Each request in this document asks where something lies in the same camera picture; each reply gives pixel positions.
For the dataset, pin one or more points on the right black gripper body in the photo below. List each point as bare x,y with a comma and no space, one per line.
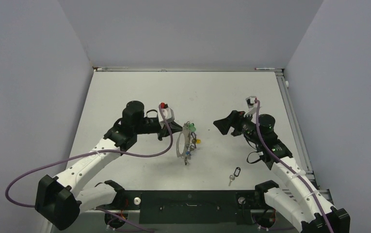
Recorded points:
248,127

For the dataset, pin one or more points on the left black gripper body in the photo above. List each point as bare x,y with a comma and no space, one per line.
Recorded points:
149,127

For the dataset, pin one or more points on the green key tag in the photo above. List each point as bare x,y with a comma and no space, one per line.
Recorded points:
192,127

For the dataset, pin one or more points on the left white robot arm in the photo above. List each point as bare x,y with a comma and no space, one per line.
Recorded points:
62,198

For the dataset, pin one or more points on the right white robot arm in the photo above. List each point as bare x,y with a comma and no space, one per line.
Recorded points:
272,150

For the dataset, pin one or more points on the black tag loose key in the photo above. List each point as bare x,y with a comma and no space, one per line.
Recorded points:
234,175

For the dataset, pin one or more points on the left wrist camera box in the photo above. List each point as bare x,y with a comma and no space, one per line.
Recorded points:
166,112

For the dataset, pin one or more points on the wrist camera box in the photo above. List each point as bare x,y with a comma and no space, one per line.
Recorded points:
252,106
166,112

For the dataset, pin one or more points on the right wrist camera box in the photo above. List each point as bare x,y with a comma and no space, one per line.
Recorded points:
252,106

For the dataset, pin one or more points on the aluminium table frame rail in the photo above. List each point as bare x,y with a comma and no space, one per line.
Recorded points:
289,103

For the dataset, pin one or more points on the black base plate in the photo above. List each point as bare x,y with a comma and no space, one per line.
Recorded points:
194,207

